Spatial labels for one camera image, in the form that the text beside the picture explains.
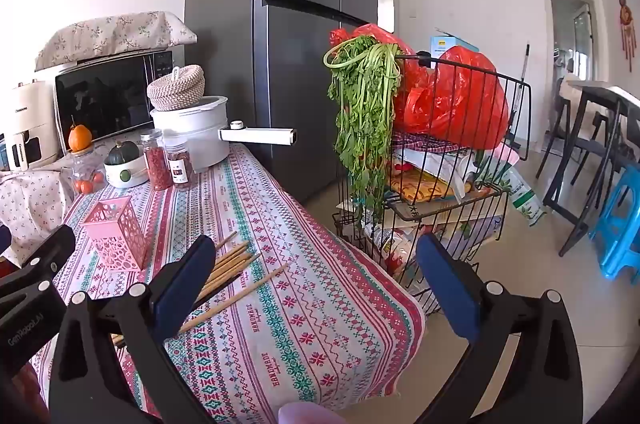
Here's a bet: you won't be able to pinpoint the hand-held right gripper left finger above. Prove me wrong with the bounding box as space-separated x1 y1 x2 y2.
47 234 218 424

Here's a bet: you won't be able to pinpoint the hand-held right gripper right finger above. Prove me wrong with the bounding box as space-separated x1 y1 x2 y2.
415 231 586 424

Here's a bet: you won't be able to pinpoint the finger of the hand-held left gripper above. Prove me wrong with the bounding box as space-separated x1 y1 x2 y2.
0 224 76 305

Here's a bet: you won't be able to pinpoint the bundle of wooden chopsticks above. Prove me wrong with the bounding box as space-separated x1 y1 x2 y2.
112 231 263 347

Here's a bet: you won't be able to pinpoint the pink perforated utensil holder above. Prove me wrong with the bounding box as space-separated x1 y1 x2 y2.
81 197 150 272

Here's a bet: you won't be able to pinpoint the person's right hand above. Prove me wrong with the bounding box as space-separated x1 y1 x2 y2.
278 403 347 424

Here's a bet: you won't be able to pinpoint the glass jar of oranges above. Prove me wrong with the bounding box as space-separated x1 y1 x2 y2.
67 147 107 196

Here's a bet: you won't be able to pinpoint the white bowl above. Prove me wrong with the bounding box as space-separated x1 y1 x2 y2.
103 153 149 189

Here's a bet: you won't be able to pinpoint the yellow packet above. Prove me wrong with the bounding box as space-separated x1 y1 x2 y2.
390 167 473 205

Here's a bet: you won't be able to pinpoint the orange fruit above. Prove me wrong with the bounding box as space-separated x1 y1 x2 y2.
68 124 94 153

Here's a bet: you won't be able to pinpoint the short red spice jar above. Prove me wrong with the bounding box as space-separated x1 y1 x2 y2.
164 139 197 191

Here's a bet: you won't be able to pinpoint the green and white packet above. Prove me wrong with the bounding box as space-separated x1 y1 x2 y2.
502 164 546 227

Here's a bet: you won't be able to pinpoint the green squash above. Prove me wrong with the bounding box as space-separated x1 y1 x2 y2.
103 141 141 166

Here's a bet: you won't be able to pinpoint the tall red spice jar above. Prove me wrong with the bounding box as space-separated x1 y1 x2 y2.
140 129 173 191

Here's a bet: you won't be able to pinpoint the patterned tablecloth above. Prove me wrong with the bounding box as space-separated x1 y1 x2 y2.
30 143 427 424

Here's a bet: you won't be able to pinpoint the white air fryer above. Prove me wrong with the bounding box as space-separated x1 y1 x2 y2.
0 79 63 172

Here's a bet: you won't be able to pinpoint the white electric pot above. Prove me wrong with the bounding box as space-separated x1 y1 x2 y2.
150 96 299 172

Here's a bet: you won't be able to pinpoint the black microwave oven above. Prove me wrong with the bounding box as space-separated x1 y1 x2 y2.
52 49 176 145

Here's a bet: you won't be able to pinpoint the blue plastic stool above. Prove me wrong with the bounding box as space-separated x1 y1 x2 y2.
589 164 640 282

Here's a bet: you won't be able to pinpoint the large red plastic bag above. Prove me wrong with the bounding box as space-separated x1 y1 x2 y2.
397 46 511 150

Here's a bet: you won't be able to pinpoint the green leafy vegetables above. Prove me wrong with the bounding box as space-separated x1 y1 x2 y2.
323 35 403 225

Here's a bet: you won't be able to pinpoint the woven round basket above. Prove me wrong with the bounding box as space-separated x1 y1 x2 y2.
146 64 207 112

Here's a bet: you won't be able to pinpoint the black chair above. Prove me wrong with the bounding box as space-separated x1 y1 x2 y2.
536 74 611 195

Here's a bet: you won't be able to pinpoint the floral microwave cover cloth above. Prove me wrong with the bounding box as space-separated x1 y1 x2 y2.
34 10 198 72

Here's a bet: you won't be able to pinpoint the blue and yellow box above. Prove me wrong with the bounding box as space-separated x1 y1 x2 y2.
429 28 481 60

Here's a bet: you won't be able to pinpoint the black dining table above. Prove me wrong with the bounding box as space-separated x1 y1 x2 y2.
542 79 640 257

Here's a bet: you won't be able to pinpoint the small red plastic bag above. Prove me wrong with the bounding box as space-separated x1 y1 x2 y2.
329 23 431 105

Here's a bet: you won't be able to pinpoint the dark grey refrigerator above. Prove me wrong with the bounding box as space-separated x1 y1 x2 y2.
184 0 379 205

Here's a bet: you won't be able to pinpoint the black wire basket cart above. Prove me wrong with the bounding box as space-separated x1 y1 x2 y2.
332 51 532 315

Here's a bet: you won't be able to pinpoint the mop handle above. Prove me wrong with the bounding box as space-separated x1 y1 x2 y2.
515 43 531 155

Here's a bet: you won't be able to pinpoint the red knot wall ornament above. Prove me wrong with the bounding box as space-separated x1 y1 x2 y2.
616 0 638 72

